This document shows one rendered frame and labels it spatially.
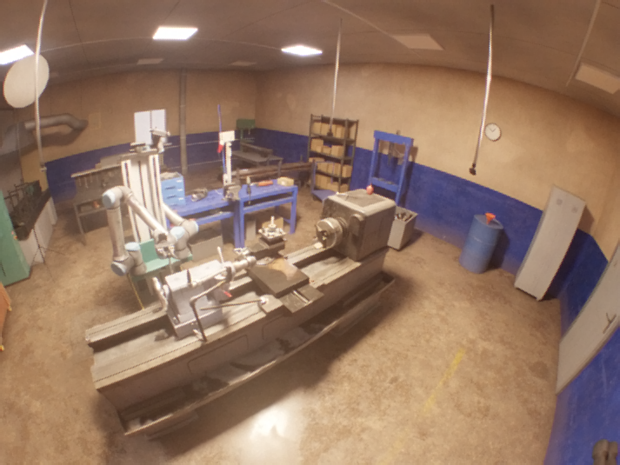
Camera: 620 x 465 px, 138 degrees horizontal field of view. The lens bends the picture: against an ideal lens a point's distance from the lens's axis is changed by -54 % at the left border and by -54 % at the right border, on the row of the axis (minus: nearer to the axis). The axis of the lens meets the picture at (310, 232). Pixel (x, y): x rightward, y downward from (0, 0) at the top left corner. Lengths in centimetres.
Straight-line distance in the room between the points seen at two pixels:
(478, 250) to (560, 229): 150
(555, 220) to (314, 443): 429
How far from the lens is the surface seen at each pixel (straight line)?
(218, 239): 390
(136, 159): 242
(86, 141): 842
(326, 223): 220
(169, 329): 196
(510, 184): 504
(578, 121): 516
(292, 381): 244
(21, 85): 412
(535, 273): 486
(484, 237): 452
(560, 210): 459
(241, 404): 234
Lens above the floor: 212
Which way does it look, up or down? 27 degrees down
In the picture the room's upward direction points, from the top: 5 degrees clockwise
